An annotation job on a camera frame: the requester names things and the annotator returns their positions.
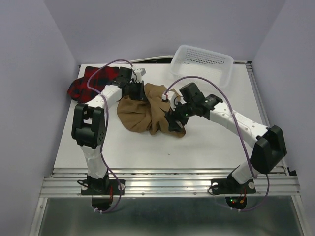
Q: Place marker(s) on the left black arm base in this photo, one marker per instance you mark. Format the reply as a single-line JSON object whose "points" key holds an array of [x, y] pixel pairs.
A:
{"points": [[106, 193]]}

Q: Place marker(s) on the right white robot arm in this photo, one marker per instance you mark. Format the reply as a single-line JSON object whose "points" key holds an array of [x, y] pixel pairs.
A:
{"points": [[267, 143]]}

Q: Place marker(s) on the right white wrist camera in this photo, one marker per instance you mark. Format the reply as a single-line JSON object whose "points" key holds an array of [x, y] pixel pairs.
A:
{"points": [[173, 98]]}

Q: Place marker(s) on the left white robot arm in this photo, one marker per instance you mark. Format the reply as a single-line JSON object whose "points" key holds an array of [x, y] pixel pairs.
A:
{"points": [[90, 120]]}

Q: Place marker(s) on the white plastic basket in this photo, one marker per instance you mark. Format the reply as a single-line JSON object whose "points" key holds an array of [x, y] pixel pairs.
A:
{"points": [[214, 66]]}

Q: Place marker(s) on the tan brown skirt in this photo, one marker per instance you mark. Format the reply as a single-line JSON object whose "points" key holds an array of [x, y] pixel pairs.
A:
{"points": [[142, 116]]}

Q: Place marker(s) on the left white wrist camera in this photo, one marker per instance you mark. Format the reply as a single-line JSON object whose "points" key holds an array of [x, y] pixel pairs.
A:
{"points": [[137, 75]]}

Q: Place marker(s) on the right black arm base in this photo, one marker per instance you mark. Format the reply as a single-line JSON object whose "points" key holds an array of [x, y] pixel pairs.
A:
{"points": [[236, 194]]}

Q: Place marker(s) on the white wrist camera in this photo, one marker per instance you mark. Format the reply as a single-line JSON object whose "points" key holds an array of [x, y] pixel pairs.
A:
{"points": [[137, 75], [173, 98]]}

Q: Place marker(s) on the aluminium frame rails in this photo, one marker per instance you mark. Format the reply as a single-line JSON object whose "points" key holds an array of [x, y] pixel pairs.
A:
{"points": [[166, 195]]}

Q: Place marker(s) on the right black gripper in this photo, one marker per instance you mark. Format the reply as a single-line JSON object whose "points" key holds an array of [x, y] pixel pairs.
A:
{"points": [[172, 116]]}

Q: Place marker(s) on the red black plaid skirt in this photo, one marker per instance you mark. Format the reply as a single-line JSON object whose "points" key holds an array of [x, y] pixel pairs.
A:
{"points": [[78, 90]]}

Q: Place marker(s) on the white board strip behind table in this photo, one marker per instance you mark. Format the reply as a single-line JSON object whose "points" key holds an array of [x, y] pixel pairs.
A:
{"points": [[166, 59]]}

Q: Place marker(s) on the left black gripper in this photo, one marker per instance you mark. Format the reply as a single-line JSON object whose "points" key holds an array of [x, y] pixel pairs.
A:
{"points": [[141, 95]]}

